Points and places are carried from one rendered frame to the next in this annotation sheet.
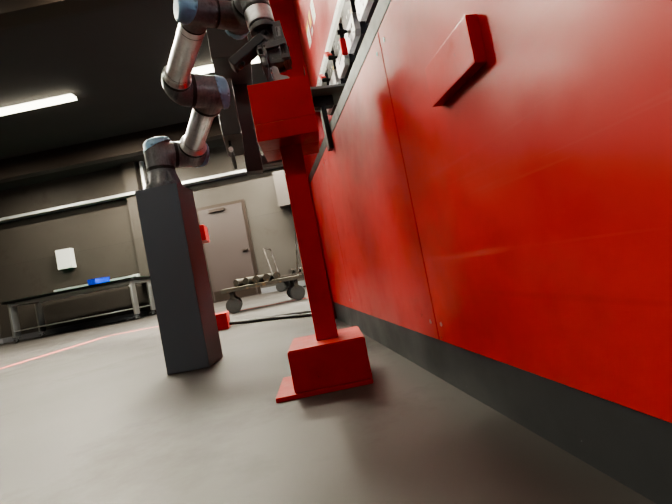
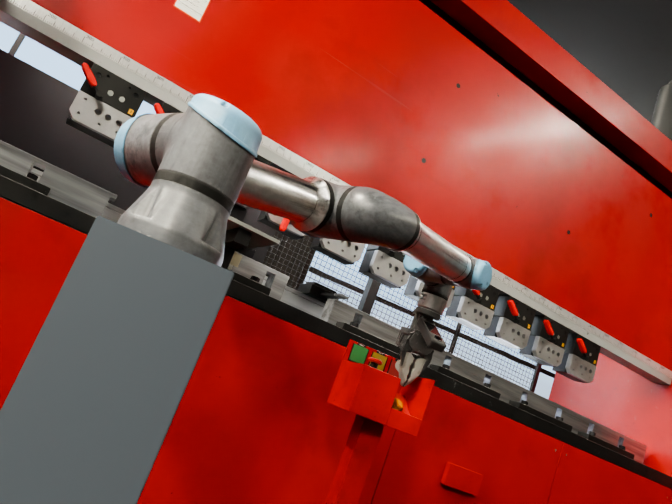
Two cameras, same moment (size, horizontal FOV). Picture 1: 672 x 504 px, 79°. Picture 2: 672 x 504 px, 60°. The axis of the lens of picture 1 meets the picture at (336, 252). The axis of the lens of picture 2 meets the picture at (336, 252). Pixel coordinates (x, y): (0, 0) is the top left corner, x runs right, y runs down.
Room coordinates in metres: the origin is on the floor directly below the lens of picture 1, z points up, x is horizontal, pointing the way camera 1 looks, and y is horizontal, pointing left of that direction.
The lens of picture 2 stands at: (1.78, 1.52, 0.67)
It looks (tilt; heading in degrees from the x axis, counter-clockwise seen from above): 13 degrees up; 255
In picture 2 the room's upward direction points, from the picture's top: 21 degrees clockwise
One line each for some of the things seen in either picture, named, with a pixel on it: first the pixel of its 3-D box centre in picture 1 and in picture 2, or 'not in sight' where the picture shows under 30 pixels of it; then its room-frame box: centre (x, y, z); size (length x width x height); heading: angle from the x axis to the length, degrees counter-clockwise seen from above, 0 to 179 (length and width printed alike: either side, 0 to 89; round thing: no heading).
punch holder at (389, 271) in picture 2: not in sight; (389, 258); (1.11, -0.31, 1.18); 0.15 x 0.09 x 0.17; 10
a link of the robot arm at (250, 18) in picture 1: (260, 21); (430, 304); (1.09, 0.08, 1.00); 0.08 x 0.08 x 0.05
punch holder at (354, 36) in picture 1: (358, 23); (291, 205); (1.50, -0.24, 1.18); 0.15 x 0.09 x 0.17; 10
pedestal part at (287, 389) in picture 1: (320, 360); not in sight; (1.14, 0.10, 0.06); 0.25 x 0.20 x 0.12; 92
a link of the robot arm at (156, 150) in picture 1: (160, 153); (211, 149); (1.79, 0.68, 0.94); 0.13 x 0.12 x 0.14; 122
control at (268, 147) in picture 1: (285, 116); (381, 386); (1.14, 0.07, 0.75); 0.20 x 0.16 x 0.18; 2
